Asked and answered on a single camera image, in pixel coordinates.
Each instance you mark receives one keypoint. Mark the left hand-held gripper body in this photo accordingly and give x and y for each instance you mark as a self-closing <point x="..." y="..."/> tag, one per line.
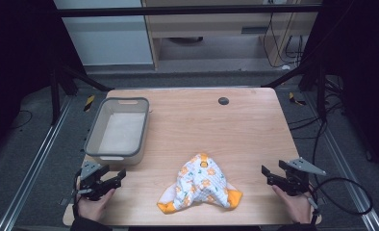
<point x="89" y="187"/>

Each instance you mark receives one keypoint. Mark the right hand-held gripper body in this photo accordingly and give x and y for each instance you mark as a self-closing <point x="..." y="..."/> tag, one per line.
<point x="296" y="183"/>

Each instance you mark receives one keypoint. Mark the person's left hand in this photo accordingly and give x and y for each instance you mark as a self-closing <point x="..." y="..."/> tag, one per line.
<point x="94" y="208"/>

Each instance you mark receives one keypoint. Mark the person's right hand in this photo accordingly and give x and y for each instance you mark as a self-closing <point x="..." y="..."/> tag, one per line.
<point x="298" y="208"/>

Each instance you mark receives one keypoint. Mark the white basin with grey rim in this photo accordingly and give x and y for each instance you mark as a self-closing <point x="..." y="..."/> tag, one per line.
<point x="121" y="133"/>

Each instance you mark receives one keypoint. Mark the yellow black floor tape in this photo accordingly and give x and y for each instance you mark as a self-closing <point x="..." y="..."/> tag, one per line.
<point x="296" y="99"/>
<point x="89" y="103"/>

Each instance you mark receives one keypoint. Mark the white orange patterned baby garment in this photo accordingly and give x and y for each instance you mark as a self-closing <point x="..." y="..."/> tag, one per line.
<point x="200" y="184"/>

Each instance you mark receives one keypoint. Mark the white cabinet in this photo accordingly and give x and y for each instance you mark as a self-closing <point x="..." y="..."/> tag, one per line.
<point x="107" y="41"/>

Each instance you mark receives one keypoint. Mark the light wooden shelf unit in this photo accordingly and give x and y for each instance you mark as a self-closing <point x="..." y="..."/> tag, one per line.
<point x="210" y="27"/>

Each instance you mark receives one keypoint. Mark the aluminium floor rail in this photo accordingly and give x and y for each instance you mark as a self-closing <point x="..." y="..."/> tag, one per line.
<point x="33" y="166"/>
<point x="348" y="166"/>

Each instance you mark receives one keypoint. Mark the black frame stand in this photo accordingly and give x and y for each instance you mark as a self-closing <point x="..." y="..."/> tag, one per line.
<point x="320" y="89"/>
<point x="54" y="93"/>

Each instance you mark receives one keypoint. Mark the black horizontal frame bar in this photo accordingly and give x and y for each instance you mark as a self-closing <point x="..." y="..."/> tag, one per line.
<point x="178" y="11"/>

